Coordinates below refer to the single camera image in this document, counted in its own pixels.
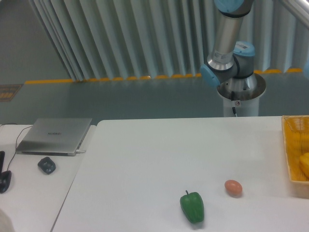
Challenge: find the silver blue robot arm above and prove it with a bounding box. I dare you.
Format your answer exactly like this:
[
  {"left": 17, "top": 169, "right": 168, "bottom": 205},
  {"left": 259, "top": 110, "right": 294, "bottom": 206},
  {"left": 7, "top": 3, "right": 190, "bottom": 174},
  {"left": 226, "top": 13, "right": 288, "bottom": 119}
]
[{"left": 200, "top": 0, "right": 309, "bottom": 87}]

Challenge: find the green bell pepper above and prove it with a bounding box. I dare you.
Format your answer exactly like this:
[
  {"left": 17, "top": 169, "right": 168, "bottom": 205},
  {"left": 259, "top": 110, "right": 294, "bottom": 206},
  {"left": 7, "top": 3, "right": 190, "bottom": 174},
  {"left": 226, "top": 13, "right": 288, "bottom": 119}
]
[{"left": 180, "top": 190, "right": 205, "bottom": 224}]

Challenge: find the silver closed laptop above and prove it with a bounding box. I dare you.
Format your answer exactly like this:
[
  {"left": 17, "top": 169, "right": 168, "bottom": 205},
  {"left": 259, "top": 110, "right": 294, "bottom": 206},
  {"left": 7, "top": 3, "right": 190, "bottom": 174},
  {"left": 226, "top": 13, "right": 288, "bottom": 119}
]
[{"left": 16, "top": 118, "right": 92, "bottom": 156}]

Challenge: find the white folding partition screen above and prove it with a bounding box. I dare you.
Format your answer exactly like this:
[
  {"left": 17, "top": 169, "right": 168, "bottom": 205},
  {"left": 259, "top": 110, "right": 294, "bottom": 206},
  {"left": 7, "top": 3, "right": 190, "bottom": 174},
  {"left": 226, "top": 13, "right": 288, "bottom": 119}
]
[{"left": 30, "top": 0, "right": 309, "bottom": 81}]

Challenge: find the brown egg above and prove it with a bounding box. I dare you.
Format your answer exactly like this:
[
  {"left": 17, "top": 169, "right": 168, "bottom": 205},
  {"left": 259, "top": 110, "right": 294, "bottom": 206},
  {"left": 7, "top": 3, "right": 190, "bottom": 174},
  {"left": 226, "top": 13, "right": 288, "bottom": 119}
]
[{"left": 225, "top": 180, "right": 243, "bottom": 196}]

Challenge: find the yellow woven basket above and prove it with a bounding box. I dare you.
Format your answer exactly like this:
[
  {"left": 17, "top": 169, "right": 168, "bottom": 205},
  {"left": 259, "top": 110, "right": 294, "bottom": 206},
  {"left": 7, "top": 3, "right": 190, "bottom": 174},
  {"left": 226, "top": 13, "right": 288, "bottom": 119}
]
[{"left": 281, "top": 115, "right": 309, "bottom": 199}]

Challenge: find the yellow fruit in basket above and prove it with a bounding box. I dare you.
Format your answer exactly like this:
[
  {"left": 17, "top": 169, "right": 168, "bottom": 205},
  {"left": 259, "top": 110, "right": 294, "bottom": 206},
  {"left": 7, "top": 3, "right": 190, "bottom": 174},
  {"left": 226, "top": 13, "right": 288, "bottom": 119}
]
[{"left": 299, "top": 152, "right": 309, "bottom": 178}]

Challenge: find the black device on stand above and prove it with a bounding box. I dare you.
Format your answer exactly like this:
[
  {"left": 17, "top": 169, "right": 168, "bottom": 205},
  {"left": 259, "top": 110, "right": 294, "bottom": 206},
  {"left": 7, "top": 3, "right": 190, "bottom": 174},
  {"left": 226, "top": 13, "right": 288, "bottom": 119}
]
[{"left": 0, "top": 151, "right": 12, "bottom": 194}]

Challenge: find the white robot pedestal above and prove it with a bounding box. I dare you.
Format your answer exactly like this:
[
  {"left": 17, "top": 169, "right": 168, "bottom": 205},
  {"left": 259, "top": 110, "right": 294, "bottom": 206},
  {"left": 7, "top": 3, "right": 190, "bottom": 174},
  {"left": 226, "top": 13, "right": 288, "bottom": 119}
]
[{"left": 217, "top": 73, "right": 266, "bottom": 117}]

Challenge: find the thin black cable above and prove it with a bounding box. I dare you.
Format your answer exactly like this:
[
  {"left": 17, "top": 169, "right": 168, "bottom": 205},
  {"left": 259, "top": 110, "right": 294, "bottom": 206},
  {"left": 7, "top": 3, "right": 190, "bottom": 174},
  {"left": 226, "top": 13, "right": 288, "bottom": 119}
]
[{"left": 0, "top": 123, "right": 34, "bottom": 171}]

